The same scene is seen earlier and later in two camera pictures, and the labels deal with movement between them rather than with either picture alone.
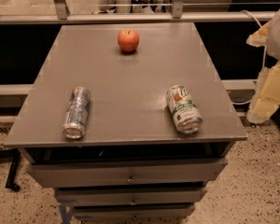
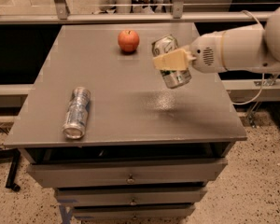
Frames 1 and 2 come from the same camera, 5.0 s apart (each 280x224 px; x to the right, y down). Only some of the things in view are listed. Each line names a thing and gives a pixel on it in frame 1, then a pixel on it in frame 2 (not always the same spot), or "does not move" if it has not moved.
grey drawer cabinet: [127, 121] does not move
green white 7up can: [184, 109] -> [172, 77]
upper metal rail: [129, 17] does not move
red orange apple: [128, 40] does not move
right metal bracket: [177, 1] does not move
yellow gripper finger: [271, 93] -> [208, 55]
